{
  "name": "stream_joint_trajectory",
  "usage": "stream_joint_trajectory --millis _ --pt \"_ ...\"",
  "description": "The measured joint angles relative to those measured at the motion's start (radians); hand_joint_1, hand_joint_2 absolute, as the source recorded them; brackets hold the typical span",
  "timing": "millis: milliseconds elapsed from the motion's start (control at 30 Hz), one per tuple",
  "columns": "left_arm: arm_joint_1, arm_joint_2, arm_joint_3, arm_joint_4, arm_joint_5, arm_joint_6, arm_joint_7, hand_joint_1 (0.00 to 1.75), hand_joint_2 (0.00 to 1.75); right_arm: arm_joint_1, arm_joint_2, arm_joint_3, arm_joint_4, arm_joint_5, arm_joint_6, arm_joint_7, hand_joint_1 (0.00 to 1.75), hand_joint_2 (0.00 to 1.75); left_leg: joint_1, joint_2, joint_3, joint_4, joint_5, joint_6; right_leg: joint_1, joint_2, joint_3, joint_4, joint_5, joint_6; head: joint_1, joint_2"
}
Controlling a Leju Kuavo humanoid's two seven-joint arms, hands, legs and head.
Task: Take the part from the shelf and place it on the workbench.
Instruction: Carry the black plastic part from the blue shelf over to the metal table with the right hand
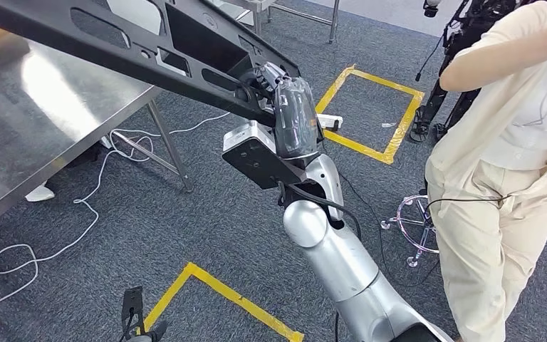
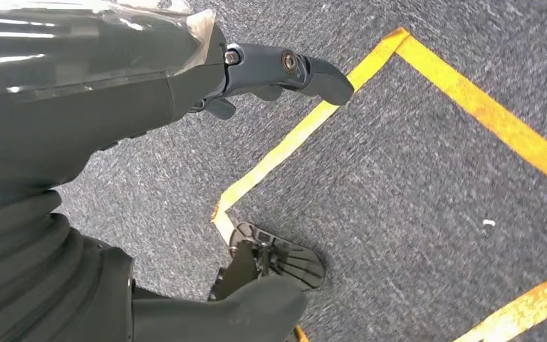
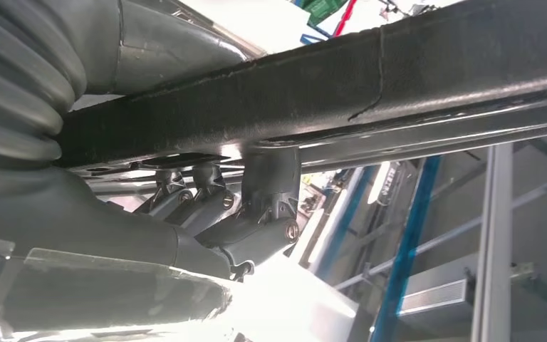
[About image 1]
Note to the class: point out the white paper scrap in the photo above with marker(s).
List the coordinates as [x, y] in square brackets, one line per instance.
[389, 125]

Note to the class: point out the black tripod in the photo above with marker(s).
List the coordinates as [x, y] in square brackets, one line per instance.
[462, 28]

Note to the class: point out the white shoe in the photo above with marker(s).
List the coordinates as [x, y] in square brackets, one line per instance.
[40, 193]

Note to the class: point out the stainless steel workbench table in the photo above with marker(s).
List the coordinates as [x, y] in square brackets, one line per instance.
[42, 118]

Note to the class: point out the chrome wheeled stool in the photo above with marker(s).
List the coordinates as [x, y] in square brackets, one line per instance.
[412, 260]

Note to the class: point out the white power strip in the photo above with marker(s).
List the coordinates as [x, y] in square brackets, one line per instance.
[330, 122]

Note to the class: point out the yellow floor tape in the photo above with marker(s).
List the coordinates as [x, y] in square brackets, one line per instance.
[235, 296]
[372, 155]

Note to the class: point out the long black plastic part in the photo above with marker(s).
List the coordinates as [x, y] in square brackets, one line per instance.
[113, 59]

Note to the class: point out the person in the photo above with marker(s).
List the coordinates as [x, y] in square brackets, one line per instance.
[490, 236]

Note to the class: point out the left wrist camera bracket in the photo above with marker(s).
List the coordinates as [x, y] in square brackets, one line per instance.
[133, 302]

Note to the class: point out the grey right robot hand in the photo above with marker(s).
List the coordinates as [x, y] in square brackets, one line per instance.
[297, 122]

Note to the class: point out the steel frame table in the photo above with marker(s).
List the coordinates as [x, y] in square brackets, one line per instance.
[334, 23]

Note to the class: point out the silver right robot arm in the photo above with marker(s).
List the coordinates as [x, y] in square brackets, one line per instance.
[344, 274]

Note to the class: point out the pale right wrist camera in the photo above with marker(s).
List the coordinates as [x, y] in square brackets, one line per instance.
[254, 160]

